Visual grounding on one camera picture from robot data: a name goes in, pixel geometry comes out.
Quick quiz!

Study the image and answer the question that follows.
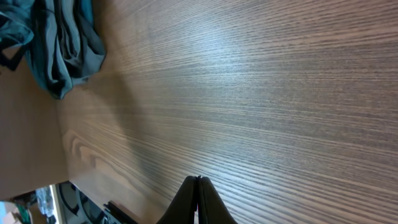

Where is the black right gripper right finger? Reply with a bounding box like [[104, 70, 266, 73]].
[[197, 176, 237, 224]]

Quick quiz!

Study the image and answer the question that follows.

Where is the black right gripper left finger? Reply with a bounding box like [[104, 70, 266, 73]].
[[157, 176, 198, 224]]

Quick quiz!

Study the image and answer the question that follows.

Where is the light blue t-shirt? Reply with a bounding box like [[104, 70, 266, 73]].
[[1, 0, 34, 50]]

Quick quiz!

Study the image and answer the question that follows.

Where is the folded grey garment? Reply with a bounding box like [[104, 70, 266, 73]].
[[24, 0, 107, 100]]

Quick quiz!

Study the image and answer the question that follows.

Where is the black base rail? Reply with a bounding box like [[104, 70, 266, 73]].
[[103, 202, 137, 224]]

